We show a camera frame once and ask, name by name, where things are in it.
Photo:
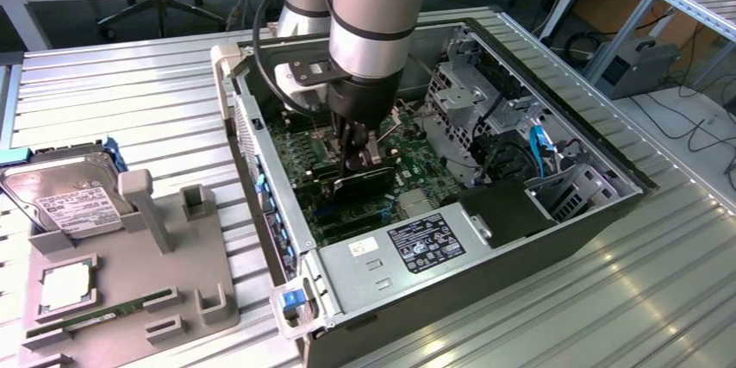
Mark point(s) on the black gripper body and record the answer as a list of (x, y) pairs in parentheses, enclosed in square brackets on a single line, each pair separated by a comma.
[(362, 98)]

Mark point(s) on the black graphics card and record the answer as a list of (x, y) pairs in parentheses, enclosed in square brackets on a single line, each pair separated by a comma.
[(365, 185)]

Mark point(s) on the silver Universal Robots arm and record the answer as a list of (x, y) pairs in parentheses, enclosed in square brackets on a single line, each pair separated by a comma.
[(370, 6)]

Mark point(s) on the CPU socket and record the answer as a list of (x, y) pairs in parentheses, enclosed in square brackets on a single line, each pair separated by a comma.
[(326, 146)]

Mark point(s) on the thin locking lever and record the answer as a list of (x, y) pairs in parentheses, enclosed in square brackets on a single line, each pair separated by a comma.
[(317, 124)]

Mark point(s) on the black RAM slot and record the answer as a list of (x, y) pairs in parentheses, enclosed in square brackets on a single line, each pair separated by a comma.
[(304, 124), (286, 114)]

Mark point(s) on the green RAM stick in board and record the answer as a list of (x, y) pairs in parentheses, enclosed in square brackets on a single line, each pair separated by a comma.
[(320, 176)]

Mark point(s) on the green motherboard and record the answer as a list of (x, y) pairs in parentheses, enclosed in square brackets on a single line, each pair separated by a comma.
[(425, 161)]

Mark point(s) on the silver chipset heatsink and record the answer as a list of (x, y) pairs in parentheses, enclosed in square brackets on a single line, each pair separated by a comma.
[(416, 202)]

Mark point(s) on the black expansion slot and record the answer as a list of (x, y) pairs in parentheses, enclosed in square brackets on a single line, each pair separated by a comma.
[(350, 218), (354, 230)]

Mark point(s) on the blue expansion slot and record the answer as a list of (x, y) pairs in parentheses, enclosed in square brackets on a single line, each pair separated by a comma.
[(322, 210)]

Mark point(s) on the silver drive cage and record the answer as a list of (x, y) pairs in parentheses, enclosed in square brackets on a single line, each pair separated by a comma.
[(453, 96)]

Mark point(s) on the black plastic shroud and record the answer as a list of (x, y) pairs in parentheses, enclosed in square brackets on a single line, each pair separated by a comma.
[(505, 213)]

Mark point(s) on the silver power supply with label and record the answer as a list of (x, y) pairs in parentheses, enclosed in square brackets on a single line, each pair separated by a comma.
[(368, 282)]

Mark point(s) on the open black PC case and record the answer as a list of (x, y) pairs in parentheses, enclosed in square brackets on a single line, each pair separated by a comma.
[(460, 290)]

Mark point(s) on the silver disk bay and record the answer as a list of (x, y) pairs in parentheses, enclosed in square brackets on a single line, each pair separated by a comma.
[(565, 195)]

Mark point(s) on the blue case latch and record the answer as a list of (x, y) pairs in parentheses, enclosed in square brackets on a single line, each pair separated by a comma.
[(292, 300)]

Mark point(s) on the grey parts rack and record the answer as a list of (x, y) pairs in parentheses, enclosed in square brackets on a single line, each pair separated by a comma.
[(114, 273)]

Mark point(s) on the silver hard disk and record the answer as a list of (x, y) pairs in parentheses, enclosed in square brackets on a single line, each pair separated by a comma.
[(62, 195)]

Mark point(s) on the green RAM stick on rack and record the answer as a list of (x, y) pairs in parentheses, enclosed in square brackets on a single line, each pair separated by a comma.
[(102, 313)]

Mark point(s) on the blue disk carrier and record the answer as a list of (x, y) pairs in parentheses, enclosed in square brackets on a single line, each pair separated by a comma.
[(10, 157)]

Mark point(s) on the silver CPU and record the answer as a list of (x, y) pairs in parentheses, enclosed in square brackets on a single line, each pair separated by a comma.
[(65, 288)]

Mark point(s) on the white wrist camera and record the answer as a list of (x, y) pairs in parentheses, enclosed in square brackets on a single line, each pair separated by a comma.
[(298, 90)]

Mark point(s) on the aluminium frame table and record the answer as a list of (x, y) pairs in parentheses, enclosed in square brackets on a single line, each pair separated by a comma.
[(706, 1)]

